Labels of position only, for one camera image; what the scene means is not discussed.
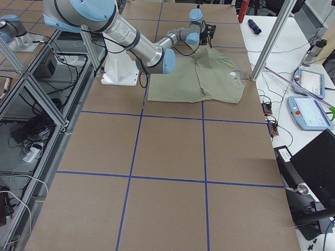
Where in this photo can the white power strip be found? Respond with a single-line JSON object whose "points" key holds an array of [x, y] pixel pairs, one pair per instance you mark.
{"points": [[33, 154]]}

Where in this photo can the lower blue teach pendant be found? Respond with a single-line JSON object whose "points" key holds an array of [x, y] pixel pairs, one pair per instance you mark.
{"points": [[308, 114]]}

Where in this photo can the lower orange black connector box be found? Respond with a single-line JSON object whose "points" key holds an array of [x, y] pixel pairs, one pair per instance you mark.
{"points": [[272, 128]]}

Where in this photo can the dark blue folded umbrella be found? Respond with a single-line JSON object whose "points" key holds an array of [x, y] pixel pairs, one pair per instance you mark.
{"points": [[254, 27]]}

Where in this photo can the grey aluminium frame post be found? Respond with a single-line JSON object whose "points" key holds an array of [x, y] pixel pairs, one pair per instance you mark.
{"points": [[281, 19]]}

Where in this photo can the blue teach pendant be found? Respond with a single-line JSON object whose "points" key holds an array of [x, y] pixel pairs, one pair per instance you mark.
{"points": [[310, 81], [308, 114]]}

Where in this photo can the orange black connector box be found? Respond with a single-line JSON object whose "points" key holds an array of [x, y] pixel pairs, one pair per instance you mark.
{"points": [[267, 108], [272, 128]]}

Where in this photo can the clear water bottle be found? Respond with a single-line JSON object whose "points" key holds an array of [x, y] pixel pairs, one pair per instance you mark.
{"points": [[314, 51]]}

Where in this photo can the aluminium extrusion side frame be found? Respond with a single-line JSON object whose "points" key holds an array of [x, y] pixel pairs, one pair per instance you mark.
{"points": [[40, 112]]}

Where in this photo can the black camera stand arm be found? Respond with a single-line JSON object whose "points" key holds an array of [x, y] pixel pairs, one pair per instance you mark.
{"points": [[310, 217]]}

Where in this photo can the red fire extinguisher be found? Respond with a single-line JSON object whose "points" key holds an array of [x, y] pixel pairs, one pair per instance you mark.
{"points": [[243, 10]]}

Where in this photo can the upper orange black connector box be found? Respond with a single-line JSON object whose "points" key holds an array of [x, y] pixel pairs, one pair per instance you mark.
{"points": [[267, 108]]}

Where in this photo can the upper blue teach pendant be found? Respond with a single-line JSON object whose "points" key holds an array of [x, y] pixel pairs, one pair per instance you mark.
{"points": [[310, 81]]}

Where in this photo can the black monitor with label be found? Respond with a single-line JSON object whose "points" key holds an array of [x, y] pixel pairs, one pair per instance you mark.
{"points": [[312, 165]]}

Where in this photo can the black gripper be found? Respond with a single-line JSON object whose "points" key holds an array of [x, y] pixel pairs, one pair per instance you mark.
{"points": [[204, 36]]}

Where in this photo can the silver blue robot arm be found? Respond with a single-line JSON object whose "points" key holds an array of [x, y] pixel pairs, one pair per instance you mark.
{"points": [[102, 16]]}

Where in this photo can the olive green long-sleeve shirt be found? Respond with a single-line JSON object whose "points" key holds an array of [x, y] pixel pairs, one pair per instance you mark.
{"points": [[203, 75]]}

